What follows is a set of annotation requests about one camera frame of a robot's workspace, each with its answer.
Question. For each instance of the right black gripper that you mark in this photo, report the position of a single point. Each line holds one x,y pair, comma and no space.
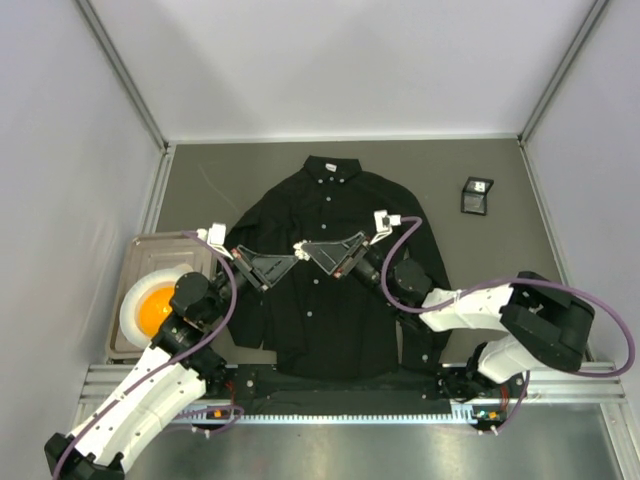
351,258

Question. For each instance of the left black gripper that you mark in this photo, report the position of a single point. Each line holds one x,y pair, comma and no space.
248,270

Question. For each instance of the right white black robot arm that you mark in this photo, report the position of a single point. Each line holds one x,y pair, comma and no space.
540,325

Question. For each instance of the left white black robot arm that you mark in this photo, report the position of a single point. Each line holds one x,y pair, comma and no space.
174,370

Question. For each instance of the black button-up shirt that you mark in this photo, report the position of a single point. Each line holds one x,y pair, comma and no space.
320,327

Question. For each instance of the grey metal tray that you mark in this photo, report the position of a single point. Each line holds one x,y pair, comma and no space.
147,254

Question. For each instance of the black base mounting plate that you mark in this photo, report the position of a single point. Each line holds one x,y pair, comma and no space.
262,389

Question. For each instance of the white bowl orange inside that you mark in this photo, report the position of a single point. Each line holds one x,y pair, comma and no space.
147,304

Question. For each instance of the small black open box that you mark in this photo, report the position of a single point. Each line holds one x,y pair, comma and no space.
474,195

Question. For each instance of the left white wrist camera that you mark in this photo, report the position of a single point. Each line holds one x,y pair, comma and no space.
213,237

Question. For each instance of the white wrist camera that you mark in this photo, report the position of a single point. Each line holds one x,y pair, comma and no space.
213,237
384,225

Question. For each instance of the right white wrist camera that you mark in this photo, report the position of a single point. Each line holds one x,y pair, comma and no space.
384,225

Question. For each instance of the grey slotted cable duct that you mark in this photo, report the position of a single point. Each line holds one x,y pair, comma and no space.
454,414

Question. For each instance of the aluminium frame rail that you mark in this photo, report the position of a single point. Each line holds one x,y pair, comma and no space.
545,385

